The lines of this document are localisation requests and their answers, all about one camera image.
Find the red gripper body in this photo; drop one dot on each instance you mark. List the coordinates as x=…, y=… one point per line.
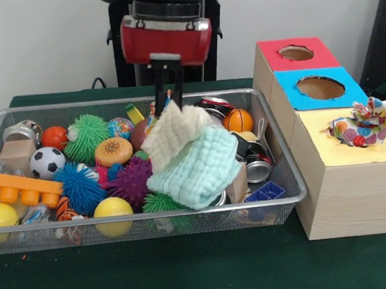
x=165, y=41

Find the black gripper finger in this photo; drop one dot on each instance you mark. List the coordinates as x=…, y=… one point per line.
x=160, y=87
x=178, y=85

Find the colourful dotted cloth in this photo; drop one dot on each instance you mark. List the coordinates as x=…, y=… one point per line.
x=362, y=128
x=151, y=119

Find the cream waffle cloth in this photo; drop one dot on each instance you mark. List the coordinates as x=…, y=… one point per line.
x=175, y=129

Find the mint green cloth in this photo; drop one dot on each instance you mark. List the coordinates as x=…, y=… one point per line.
x=198, y=171

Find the silver mesh bin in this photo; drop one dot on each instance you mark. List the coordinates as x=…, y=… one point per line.
x=136, y=227

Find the wooden box with three holes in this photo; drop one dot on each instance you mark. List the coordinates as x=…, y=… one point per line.
x=350, y=189

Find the toy burger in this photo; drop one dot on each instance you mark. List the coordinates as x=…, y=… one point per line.
x=113, y=151

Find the green spiky ball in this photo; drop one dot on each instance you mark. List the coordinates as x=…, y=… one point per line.
x=85, y=136

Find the purple spiky ball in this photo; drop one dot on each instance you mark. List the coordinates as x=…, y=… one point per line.
x=132, y=179

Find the blue spiky ball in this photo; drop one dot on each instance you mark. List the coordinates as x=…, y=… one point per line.
x=79, y=188

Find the plain yellow ball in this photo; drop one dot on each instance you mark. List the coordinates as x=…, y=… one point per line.
x=112, y=209

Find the black and white soccer ball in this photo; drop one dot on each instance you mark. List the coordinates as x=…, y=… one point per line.
x=47, y=162

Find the orange toy brick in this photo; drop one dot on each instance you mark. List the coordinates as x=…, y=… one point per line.
x=22, y=186

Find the dark green table cloth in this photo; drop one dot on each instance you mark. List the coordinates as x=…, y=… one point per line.
x=189, y=272

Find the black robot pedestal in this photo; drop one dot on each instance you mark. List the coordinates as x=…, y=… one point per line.
x=210, y=71

